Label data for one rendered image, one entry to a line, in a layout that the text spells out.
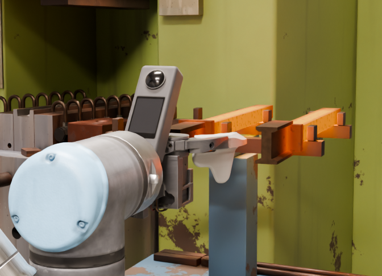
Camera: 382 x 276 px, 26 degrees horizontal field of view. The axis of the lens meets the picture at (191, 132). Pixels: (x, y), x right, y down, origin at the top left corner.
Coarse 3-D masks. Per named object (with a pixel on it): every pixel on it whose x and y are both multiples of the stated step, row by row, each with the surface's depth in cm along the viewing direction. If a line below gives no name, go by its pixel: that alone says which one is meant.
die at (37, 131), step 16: (0, 112) 171; (16, 112) 166; (32, 112) 164; (48, 112) 168; (96, 112) 174; (112, 112) 178; (128, 112) 184; (0, 128) 169; (16, 128) 167; (32, 128) 165; (48, 128) 162; (0, 144) 170; (16, 144) 167; (32, 144) 165; (48, 144) 163
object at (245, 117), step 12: (252, 108) 134; (264, 108) 136; (180, 120) 109; (192, 120) 109; (204, 120) 109; (216, 120) 115; (228, 120) 117; (240, 120) 123; (252, 120) 129; (180, 132) 100; (192, 132) 106; (204, 132) 108; (216, 132) 112
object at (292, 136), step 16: (320, 112) 127; (336, 112) 131; (256, 128) 96; (272, 128) 96; (288, 128) 103; (304, 128) 109; (320, 128) 119; (272, 144) 97; (288, 144) 103; (256, 160) 97; (272, 160) 96
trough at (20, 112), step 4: (112, 100) 194; (72, 104) 181; (28, 108) 169; (32, 108) 170; (36, 108) 171; (40, 108) 172; (44, 108) 173; (20, 112) 167; (24, 112) 168; (28, 112) 169; (20, 116) 166; (24, 116) 166; (28, 116) 166
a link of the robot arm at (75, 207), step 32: (32, 160) 74; (64, 160) 73; (96, 160) 75; (128, 160) 80; (32, 192) 74; (64, 192) 72; (96, 192) 72; (128, 192) 78; (32, 224) 74; (64, 224) 73; (96, 224) 73; (64, 256) 74
